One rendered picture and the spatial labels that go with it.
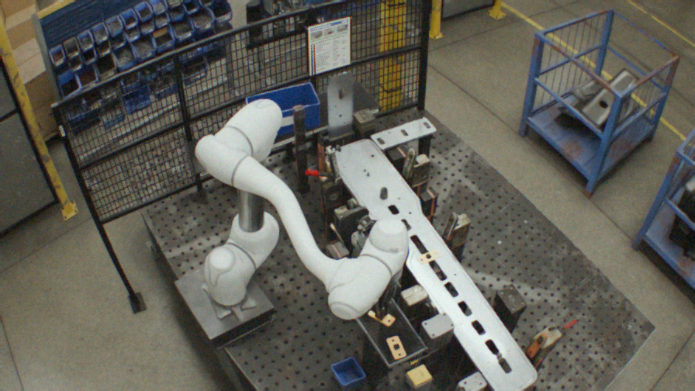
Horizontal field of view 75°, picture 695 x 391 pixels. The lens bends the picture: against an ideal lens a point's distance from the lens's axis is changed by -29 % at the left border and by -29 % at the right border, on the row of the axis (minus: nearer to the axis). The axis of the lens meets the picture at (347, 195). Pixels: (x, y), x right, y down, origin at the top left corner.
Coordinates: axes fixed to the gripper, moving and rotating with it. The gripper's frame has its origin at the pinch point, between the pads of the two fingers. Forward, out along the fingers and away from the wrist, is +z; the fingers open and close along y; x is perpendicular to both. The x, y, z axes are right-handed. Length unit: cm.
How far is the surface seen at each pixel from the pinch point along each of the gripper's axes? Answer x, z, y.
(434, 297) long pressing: -5.7, 20.1, 25.8
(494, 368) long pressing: -42.8, 19.9, 12.2
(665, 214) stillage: -100, 103, 232
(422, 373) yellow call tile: -24.1, 4.0, -10.6
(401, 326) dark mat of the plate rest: -7.7, 4.1, 0.4
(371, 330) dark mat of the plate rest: -0.7, 4.1, -6.2
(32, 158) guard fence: 260, 60, -30
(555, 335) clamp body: -57, 14, 33
